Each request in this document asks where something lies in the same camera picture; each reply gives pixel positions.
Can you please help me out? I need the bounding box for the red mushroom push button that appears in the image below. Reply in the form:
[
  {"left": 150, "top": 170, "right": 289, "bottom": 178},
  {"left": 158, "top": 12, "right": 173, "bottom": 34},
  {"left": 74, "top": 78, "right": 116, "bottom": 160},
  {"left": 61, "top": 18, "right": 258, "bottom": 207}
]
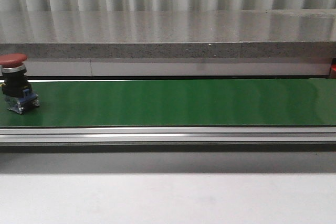
[{"left": 1, "top": 53, "right": 40, "bottom": 114}]

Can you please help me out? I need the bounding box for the grey speckled stone counter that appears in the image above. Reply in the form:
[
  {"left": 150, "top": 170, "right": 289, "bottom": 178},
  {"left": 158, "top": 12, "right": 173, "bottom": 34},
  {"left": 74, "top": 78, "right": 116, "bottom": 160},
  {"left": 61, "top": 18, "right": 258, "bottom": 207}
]
[{"left": 1, "top": 9, "right": 335, "bottom": 79}]

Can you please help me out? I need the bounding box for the green conveyor belt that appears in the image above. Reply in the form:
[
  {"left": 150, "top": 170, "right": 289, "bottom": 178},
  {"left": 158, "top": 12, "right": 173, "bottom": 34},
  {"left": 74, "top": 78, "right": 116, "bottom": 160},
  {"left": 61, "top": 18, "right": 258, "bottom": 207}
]
[{"left": 1, "top": 78, "right": 335, "bottom": 127}]

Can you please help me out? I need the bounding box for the aluminium conveyor frame rail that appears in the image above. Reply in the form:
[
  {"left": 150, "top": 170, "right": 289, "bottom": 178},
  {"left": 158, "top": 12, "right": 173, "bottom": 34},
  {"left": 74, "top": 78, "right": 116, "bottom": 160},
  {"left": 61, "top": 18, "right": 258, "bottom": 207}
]
[{"left": 1, "top": 126, "right": 335, "bottom": 145}]

